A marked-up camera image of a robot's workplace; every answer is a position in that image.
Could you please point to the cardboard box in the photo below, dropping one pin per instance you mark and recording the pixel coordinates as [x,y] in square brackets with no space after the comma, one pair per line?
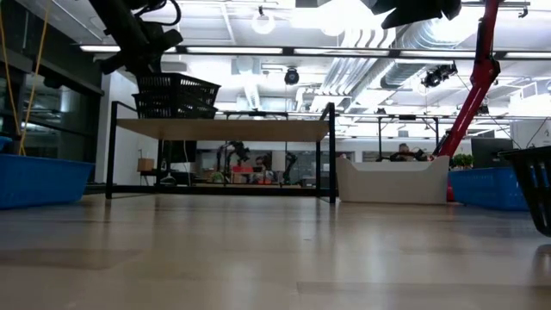
[145,165]

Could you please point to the black ceiling camera rig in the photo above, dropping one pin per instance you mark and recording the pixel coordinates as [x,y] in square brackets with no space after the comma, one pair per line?
[437,76]

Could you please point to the black table frame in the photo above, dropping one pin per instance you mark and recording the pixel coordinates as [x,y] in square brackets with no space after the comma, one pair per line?
[215,190]

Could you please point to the green potted plant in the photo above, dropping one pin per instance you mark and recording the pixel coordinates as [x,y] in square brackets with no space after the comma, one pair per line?
[462,160]

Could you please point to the wooden shelf with black frame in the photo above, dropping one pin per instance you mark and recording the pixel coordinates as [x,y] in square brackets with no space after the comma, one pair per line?
[224,130]

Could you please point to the black wall screen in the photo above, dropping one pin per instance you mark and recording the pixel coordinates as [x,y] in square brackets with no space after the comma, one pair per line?
[181,151]

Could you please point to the black computer monitor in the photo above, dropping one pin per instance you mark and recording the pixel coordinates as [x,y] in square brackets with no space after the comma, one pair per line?
[490,153]

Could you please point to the black background frame rig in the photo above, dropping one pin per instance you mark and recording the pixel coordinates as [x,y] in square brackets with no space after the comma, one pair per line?
[409,117]

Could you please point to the red desk lamp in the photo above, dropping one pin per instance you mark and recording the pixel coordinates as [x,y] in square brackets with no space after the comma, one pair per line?
[484,73]

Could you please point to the blue slotted plastic basket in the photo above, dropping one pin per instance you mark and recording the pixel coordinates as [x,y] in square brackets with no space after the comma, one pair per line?
[486,189]
[43,185]

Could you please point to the white plastic bin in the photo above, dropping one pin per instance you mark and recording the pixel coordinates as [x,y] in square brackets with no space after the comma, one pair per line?
[391,185]

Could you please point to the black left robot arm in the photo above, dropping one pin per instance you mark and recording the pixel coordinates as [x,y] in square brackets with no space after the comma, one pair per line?
[116,17]

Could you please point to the person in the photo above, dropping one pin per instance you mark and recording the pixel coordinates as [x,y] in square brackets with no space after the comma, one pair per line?
[404,150]
[260,163]

